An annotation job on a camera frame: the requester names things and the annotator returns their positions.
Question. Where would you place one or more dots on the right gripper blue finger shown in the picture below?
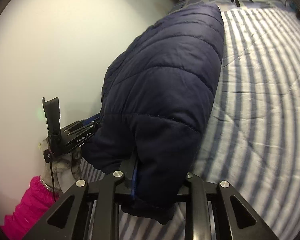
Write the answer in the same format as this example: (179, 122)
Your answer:
(129, 168)

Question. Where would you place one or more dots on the pink left sleeve forearm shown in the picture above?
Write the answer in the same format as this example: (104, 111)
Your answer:
(36, 200)

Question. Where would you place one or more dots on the left gloved hand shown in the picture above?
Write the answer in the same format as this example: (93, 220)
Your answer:
(65, 170)

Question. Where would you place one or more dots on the striped bed mattress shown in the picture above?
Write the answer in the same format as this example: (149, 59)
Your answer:
(252, 138)

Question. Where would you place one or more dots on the navy puffer jacket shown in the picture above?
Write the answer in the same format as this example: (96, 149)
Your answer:
(157, 98)

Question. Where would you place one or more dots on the phone mount on left gripper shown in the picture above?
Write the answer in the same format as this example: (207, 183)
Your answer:
(52, 115)

